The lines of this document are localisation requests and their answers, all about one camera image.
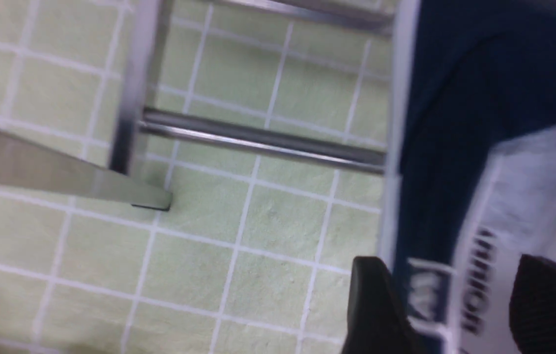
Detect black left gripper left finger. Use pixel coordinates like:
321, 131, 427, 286
341, 256, 421, 354

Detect navy canvas sneaker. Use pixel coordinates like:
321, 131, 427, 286
382, 0, 556, 354

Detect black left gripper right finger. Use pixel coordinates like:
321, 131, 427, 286
509, 255, 556, 354

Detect metal shoe rack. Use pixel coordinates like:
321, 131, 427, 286
0, 0, 386, 211

